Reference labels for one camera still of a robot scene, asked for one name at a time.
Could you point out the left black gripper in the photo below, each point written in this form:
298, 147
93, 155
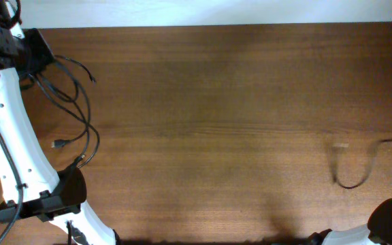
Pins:
40, 39

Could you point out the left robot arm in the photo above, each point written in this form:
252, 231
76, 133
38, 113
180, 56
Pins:
30, 185

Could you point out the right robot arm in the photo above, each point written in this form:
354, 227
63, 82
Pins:
378, 230

